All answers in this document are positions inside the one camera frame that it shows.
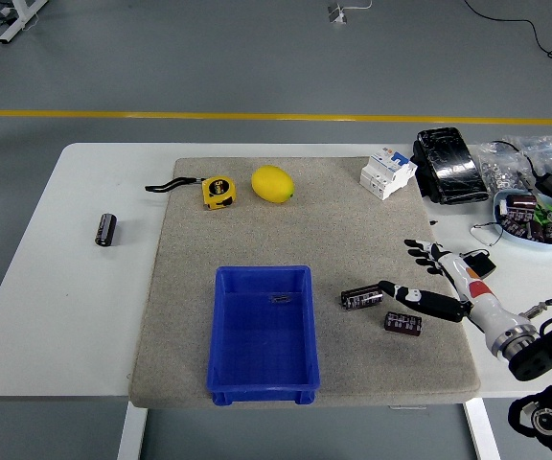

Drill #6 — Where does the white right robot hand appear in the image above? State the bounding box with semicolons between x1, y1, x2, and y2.
378;238;529;344

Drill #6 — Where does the dark cylindrical battery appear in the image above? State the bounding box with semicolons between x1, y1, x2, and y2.
340;283;385;312
383;310;425;338
94;213;117;248

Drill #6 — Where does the blue plastic box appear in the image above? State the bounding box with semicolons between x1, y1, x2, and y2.
206;264;321;407

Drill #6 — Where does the small black power adapter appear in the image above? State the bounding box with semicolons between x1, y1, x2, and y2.
462;252;497;279

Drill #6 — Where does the light blue bowl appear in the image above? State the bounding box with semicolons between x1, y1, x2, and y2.
492;189;552;251

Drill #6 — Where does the large maroon capacitor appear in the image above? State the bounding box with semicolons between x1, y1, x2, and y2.
504;192;539;211

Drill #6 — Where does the white table leg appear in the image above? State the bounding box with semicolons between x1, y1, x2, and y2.
464;398;501;460
116;401;149;460

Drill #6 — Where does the clear bag of metal nuts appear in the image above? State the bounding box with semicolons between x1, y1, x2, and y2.
474;141;535;194

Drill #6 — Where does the black wrapped case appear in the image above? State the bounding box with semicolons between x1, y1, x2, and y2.
409;126;492;206

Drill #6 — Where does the grey-brown mat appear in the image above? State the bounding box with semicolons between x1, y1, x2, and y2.
127;156;481;409

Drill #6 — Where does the white circuit breaker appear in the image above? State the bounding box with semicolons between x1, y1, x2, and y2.
358;147;419;202

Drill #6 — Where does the clear bag of screws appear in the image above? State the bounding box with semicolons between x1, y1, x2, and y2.
503;134;552;186

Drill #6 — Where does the yellow lemon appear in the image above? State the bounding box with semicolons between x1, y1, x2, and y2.
250;164;296;205

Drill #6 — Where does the yellow tape measure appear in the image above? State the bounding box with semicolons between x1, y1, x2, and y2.
144;175;238;212

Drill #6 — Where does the white table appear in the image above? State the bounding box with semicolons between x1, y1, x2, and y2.
0;142;552;400

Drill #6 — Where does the thin wire loop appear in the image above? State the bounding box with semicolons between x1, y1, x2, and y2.
470;220;506;249

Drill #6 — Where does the black floor cable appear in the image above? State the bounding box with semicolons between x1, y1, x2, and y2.
462;0;552;73

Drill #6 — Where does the white desk frame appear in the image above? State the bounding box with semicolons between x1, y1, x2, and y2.
0;0;50;45

